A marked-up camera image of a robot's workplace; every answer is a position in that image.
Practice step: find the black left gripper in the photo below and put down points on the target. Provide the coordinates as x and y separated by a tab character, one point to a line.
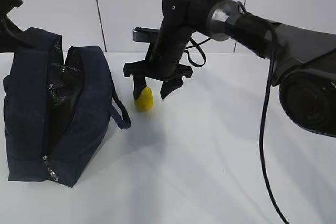
12	37

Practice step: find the dark navy fabric bag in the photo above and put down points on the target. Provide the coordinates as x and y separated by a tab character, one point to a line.
57	109

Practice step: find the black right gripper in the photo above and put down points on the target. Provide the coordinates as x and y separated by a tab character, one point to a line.
181	18

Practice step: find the yellow lemon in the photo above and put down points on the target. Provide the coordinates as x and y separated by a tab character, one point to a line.
145	101

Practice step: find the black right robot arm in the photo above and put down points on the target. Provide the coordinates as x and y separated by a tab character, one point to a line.
302	61

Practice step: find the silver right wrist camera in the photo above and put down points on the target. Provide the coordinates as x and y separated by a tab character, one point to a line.
145	35

